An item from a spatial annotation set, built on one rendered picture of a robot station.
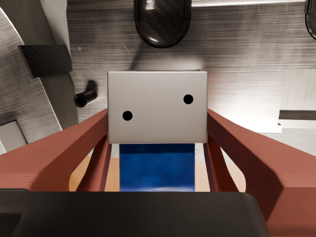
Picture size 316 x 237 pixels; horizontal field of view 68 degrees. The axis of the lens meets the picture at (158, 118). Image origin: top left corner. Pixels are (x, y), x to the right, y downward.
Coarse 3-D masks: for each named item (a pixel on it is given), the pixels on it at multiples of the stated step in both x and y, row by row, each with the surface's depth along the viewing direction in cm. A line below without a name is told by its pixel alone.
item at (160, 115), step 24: (120, 72) 11; (144, 72) 11; (168, 72) 11; (192, 72) 11; (120, 96) 11; (144, 96) 11; (168, 96) 11; (192, 96) 12; (120, 120) 11; (144, 120) 11; (168, 120) 12; (192, 120) 12; (120, 144) 13; (144, 144) 13; (168, 144) 13; (192, 144) 13; (120, 168) 13; (144, 168) 13; (168, 168) 13; (192, 168) 13
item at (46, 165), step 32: (96, 128) 10; (0, 160) 6; (32, 160) 6; (64, 160) 7; (96, 160) 11; (0, 192) 5; (32, 192) 5; (64, 192) 5; (96, 192) 5; (128, 192) 5; (160, 192) 5; (192, 192) 5; (224, 192) 5; (0, 224) 5; (32, 224) 4; (64, 224) 4; (96, 224) 4; (128, 224) 4; (160, 224) 4; (192, 224) 4; (224, 224) 4; (256, 224) 4
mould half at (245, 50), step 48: (96, 0) 16; (192, 0) 15; (240, 0) 15; (288, 0) 14; (96, 48) 17; (144, 48) 16; (192, 48) 16; (240, 48) 15; (288, 48) 15; (96, 96) 18; (240, 96) 16
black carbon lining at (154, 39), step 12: (144, 0) 16; (156, 0) 16; (168, 0) 16; (180, 0) 16; (312, 0) 14; (144, 12) 16; (156, 12) 16; (168, 12) 16; (180, 12) 16; (312, 12) 14; (144, 24) 16; (156, 24) 16; (168, 24) 16; (180, 24) 16; (312, 24) 15; (144, 36) 16; (156, 36) 16; (168, 36) 16; (180, 36) 16
